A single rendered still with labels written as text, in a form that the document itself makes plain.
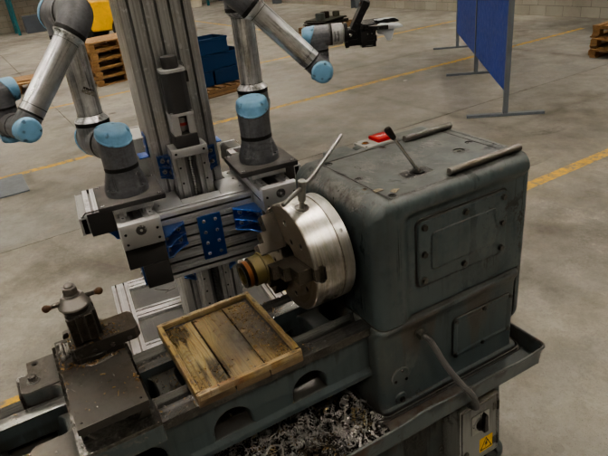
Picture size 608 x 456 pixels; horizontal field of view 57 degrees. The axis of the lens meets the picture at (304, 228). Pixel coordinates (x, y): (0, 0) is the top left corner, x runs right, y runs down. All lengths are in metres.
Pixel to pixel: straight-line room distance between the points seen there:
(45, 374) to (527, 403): 1.94
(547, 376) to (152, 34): 2.21
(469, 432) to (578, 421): 0.72
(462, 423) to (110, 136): 1.50
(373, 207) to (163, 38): 1.03
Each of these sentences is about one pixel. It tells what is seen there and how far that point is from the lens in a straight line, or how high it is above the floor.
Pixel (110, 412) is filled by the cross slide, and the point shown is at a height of 0.97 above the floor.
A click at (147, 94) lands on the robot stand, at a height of 1.44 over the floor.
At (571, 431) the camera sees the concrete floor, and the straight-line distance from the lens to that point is 2.65.
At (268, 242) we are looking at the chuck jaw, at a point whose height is 1.14.
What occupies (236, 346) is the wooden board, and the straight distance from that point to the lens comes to 1.62.
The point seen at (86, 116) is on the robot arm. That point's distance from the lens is 2.08.
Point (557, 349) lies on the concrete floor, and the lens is 3.03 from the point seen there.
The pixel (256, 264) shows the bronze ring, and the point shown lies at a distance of 1.53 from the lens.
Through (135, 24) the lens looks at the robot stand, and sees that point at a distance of 2.10.
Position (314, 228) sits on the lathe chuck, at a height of 1.20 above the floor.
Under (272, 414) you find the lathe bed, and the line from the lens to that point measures 1.65.
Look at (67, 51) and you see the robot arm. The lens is 1.89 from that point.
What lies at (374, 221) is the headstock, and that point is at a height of 1.22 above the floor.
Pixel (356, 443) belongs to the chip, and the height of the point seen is 0.57.
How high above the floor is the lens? 1.87
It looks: 27 degrees down
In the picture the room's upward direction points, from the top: 7 degrees counter-clockwise
